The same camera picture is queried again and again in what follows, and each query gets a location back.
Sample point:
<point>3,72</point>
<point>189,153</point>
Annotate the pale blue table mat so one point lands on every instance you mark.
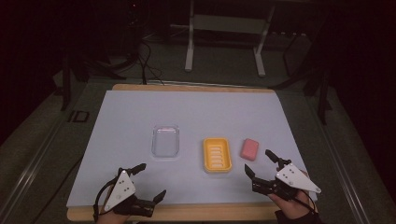
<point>186,112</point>

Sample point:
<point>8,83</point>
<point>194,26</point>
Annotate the pink soap bar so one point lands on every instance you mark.
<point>249,149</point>

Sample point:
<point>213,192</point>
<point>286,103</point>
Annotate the white metal table frame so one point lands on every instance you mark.
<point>189,46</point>

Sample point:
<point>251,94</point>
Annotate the yellow soap dish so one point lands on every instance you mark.
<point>217,154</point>

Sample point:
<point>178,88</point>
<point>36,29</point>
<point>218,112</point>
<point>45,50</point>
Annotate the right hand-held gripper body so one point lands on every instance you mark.
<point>295,180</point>

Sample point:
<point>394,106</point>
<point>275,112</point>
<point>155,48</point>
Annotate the black metal stand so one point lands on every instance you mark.
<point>323,96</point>

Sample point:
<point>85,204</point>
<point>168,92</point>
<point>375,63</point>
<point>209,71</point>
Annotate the person's left hand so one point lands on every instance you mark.
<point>109,217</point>

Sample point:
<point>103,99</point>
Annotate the person's right hand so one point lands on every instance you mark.
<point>291,207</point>

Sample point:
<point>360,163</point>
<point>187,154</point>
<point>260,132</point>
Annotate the black floor bracket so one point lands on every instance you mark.
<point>78,116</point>

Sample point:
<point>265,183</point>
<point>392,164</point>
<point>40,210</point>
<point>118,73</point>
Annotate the metal floor rail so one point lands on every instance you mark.
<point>28,174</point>
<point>345,168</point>

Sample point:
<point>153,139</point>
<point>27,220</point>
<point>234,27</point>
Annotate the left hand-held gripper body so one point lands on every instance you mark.
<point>122,186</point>

